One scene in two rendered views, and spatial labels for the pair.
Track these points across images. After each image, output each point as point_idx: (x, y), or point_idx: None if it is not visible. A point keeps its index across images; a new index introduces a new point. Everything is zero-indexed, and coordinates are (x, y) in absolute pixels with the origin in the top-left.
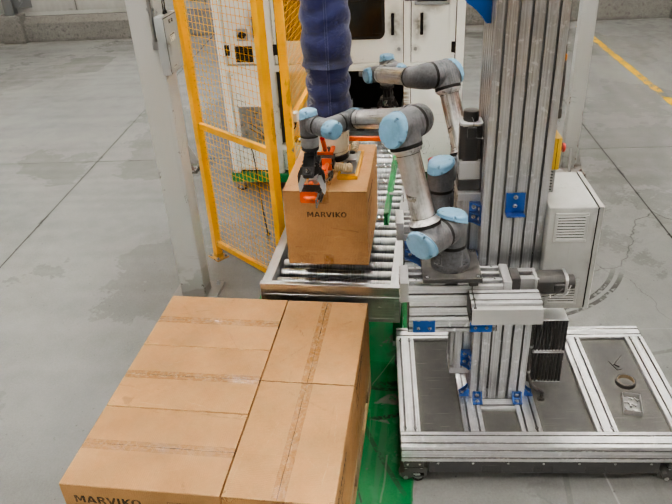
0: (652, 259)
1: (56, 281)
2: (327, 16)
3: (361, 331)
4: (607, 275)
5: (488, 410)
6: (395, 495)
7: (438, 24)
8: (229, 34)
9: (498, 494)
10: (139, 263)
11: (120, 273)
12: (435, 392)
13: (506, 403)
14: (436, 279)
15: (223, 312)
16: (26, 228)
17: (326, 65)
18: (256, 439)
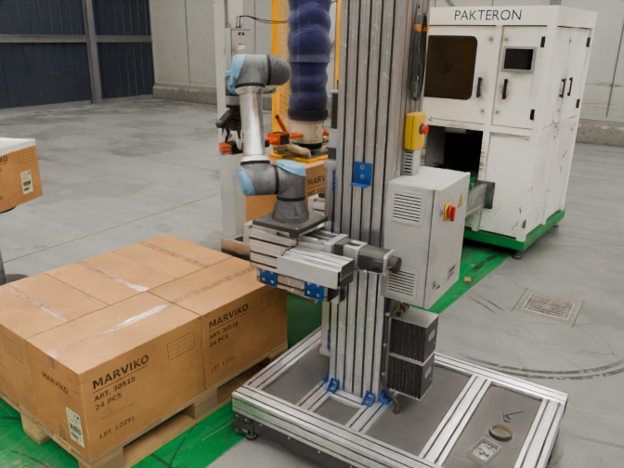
0: None
1: (161, 234)
2: (300, 14)
3: (255, 288)
4: (614, 361)
5: (336, 399)
6: (218, 441)
7: (521, 91)
8: None
9: None
10: (220, 239)
11: (201, 240)
12: (308, 371)
13: (357, 400)
14: (262, 222)
15: (181, 250)
16: (178, 203)
17: (297, 58)
18: (93, 319)
